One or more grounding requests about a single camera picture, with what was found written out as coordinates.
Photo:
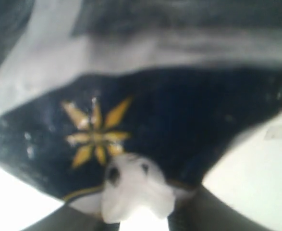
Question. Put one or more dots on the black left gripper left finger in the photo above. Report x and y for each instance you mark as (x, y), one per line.
(69, 219)

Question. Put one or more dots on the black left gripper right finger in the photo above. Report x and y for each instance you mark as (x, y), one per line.
(198, 209)

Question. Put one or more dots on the spaghetti pasta package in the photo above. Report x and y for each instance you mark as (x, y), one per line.
(179, 82)

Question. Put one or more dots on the small white paper scrap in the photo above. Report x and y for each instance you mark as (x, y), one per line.
(132, 182)

